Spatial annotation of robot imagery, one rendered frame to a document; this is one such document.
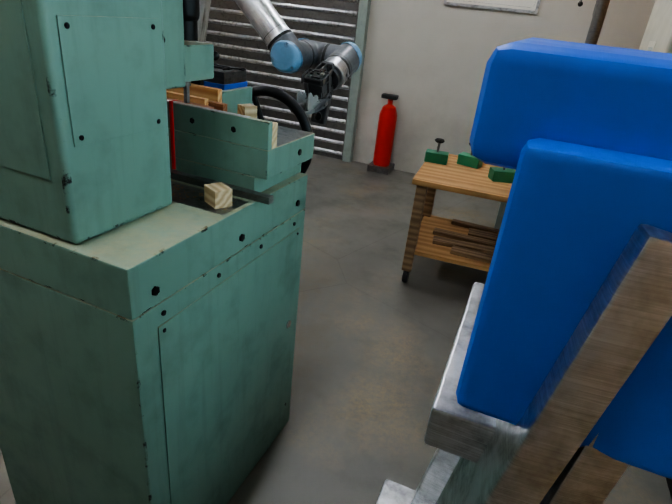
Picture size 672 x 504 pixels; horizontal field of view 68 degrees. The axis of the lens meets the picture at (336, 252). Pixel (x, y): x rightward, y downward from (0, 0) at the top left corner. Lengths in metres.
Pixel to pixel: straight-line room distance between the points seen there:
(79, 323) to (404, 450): 1.04
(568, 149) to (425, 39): 3.85
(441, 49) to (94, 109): 3.39
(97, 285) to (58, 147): 0.21
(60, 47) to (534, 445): 0.71
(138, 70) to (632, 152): 0.76
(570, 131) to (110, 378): 0.84
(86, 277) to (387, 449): 1.06
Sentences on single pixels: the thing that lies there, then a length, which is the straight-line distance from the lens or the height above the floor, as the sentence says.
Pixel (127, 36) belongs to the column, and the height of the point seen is 1.09.
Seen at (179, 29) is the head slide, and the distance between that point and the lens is 1.00.
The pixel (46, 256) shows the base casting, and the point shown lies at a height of 0.77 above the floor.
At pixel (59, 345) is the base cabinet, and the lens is 0.99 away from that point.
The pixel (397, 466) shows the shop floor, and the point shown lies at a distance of 1.56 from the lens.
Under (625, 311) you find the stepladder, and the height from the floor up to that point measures 1.08.
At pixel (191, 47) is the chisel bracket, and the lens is 1.09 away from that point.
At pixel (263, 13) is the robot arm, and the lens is 1.62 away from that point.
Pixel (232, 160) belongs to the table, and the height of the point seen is 0.86.
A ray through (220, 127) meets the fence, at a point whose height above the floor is 0.93.
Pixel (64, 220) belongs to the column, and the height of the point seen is 0.84.
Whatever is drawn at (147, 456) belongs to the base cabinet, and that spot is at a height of 0.42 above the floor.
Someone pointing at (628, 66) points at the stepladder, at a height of 1.16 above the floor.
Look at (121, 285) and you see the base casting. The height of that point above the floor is 0.77.
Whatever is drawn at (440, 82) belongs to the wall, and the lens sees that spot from 4.02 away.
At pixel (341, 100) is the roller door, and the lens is 4.21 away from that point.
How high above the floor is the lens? 1.16
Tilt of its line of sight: 26 degrees down
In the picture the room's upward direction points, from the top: 6 degrees clockwise
